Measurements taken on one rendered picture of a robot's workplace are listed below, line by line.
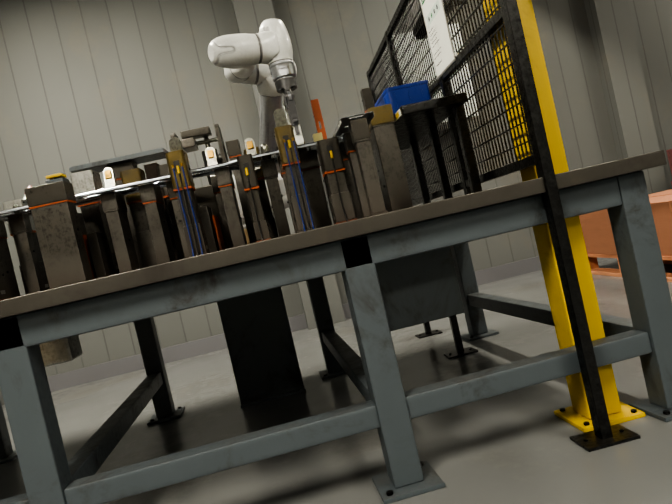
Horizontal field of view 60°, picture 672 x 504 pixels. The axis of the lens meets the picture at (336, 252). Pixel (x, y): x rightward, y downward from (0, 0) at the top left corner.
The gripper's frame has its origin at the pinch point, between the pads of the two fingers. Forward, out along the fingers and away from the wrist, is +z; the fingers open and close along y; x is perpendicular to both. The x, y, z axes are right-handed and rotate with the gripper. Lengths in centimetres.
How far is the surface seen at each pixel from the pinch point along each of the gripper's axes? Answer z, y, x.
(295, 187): 20.2, 25.3, -6.1
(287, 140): 5.4, 25.5, -5.2
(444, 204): 36, 66, 28
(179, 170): 6.8, 22.6, -40.0
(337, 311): 96, -256, 16
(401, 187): 27.0, 16.5, 28.6
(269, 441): 84, 63, -28
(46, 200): 7, 21, -82
